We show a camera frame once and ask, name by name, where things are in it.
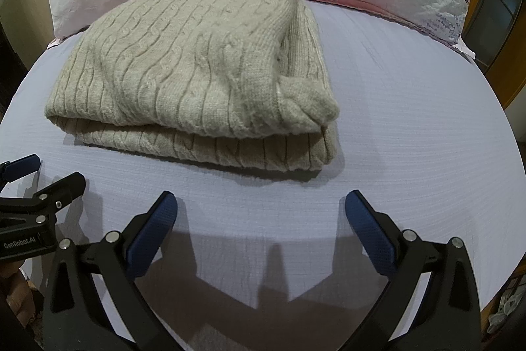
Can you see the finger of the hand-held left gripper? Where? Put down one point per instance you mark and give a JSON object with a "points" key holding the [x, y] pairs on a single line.
{"points": [[65, 188], [22, 166]]}

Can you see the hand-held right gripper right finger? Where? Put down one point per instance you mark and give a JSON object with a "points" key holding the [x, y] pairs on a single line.
{"points": [[370, 232]]}

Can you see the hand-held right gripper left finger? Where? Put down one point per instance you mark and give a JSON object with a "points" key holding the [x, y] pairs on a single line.
{"points": [[153, 232]]}

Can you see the lavender bed sheet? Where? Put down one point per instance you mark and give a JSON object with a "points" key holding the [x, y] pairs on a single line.
{"points": [[411, 137]]}

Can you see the white crumpled cloth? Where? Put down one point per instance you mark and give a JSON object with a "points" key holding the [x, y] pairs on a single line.
{"points": [[503, 308]]}

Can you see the wooden framed cabinet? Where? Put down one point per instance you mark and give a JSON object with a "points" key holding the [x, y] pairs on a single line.
{"points": [[499, 18]]}

